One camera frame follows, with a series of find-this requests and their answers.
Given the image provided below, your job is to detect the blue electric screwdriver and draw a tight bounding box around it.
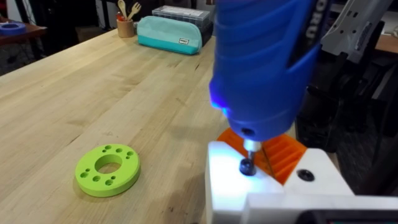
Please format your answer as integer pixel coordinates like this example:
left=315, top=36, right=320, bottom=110
left=208, top=0, right=330, bottom=171

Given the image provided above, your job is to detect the white orange left gripper right finger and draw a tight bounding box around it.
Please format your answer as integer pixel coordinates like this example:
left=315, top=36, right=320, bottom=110
left=262, top=134, right=355, bottom=196

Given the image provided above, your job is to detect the brown side table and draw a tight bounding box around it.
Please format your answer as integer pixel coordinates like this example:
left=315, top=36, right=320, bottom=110
left=0, top=17, right=48, bottom=46

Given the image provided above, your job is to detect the black screw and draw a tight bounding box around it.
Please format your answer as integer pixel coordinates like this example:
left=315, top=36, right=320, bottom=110
left=238, top=158, right=257, bottom=177

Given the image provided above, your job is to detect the teal zip bag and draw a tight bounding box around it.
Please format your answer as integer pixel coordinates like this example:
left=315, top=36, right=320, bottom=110
left=136, top=16, right=203, bottom=56

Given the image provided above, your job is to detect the white orange left gripper left finger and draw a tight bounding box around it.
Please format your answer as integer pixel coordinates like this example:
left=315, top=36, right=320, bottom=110
left=205, top=127, right=284, bottom=224

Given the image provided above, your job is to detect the wooden cup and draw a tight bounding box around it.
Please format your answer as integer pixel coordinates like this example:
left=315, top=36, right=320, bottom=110
left=116, top=19, right=136, bottom=39

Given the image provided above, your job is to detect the wooden fork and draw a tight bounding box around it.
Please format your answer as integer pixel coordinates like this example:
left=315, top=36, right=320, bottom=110
left=127, top=2, right=142, bottom=21

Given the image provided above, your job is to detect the wooden spoon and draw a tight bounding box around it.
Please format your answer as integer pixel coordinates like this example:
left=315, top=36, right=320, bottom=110
left=117, top=0, right=128, bottom=21

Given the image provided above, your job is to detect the clear plastic parts box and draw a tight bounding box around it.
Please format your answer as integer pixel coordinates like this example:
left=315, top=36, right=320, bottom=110
left=151, top=5, right=215, bottom=47

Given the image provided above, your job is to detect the green disc with holes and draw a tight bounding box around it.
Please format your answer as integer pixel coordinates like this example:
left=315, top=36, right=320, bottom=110
left=75, top=143, right=141, bottom=198

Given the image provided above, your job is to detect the blue tape roll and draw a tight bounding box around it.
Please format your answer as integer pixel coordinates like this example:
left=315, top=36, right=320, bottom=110
left=0, top=22, right=27, bottom=36

